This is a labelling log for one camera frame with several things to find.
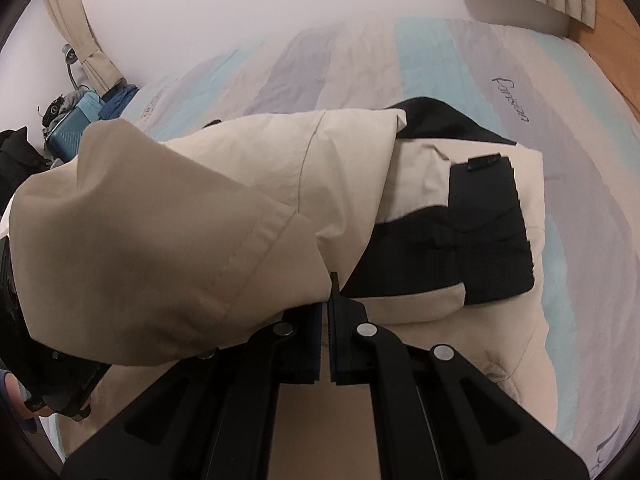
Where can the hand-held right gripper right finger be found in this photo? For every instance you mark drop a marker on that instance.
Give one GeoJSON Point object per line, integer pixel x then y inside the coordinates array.
{"type": "Point", "coordinates": [342, 345]}

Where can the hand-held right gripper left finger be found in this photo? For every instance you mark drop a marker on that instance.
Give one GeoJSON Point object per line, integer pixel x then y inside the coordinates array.
{"type": "Point", "coordinates": [310, 345]}

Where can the beige black hooded jacket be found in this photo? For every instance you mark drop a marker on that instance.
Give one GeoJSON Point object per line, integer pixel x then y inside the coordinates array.
{"type": "Point", "coordinates": [200, 210]}

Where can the dark blue clothes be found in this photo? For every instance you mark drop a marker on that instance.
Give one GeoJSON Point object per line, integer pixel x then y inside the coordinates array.
{"type": "Point", "coordinates": [117, 102]}

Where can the person's left hand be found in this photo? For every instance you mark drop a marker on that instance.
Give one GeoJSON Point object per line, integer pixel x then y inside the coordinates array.
{"type": "Point", "coordinates": [35, 411]}

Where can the black backpack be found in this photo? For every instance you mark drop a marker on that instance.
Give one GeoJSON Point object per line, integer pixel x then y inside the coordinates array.
{"type": "Point", "coordinates": [20, 165]}

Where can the teal suitcase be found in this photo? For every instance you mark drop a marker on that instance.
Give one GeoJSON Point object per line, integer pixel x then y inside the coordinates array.
{"type": "Point", "coordinates": [67, 132]}

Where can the black white cloth bundle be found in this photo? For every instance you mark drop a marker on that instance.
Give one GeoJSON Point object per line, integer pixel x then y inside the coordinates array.
{"type": "Point", "coordinates": [57, 107]}

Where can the light blue towel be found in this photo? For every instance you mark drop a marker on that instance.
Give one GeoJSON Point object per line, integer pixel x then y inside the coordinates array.
{"type": "Point", "coordinates": [89, 104]}

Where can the striped bed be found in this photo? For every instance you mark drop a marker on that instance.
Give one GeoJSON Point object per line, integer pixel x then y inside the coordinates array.
{"type": "Point", "coordinates": [450, 60]}

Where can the wooden headboard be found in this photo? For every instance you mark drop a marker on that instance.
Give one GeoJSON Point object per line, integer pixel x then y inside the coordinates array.
{"type": "Point", "coordinates": [610, 25]}

